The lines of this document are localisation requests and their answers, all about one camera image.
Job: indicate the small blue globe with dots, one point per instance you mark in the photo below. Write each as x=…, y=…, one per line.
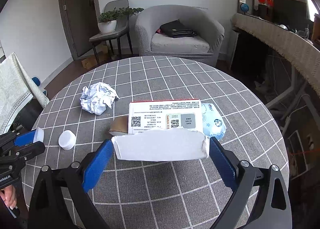
x=244, y=8

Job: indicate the beige fringed desk cloth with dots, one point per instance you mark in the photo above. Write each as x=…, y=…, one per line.
x=299, y=52

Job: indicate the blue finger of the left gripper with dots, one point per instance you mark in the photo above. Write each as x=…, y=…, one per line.
x=24, y=139
x=26, y=153

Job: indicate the white plastic jar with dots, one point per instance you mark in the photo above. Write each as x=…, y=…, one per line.
x=67, y=140

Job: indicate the brown tape roll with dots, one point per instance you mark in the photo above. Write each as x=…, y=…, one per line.
x=119, y=126

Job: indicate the white box red edge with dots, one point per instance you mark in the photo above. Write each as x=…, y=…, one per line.
x=164, y=130

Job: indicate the grey door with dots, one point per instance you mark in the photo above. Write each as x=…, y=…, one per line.
x=79, y=21

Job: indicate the framed picture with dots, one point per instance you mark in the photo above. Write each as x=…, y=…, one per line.
x=249, y=2

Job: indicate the person's left hand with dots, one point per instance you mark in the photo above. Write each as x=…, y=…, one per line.
x=8, y=195

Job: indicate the grey checked tablecloth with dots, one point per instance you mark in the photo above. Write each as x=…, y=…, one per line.
x=157, y=175

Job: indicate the cardboard box on floor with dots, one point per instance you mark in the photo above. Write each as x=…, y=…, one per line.
x=91, y=61

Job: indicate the white paper ball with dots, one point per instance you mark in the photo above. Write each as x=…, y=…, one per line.
x=96, y=98

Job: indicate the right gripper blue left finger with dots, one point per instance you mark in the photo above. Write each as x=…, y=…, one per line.
x=47, y=206

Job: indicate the grey dining chair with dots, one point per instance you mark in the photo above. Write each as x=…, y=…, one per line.
x=122, y=28

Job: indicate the blue wet wipes pack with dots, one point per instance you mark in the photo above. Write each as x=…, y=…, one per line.
x=213, y=124

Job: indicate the small red flags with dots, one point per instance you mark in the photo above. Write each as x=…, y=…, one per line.
x=266, y=2

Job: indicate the grey armchair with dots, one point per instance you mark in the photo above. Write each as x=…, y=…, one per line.
x=204, y=47

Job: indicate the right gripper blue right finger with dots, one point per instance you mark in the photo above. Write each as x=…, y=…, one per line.
x=272, y=206

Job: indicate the black handbag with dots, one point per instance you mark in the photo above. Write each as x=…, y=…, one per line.
x=176, y=29

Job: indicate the black monitor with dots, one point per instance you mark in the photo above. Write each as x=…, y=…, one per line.
x=290, y=13

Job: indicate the potted green plant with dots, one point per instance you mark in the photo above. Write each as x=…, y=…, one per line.
x=107, y=21

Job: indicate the patterned white tablecloth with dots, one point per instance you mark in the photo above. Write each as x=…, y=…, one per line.
x=17, y=89

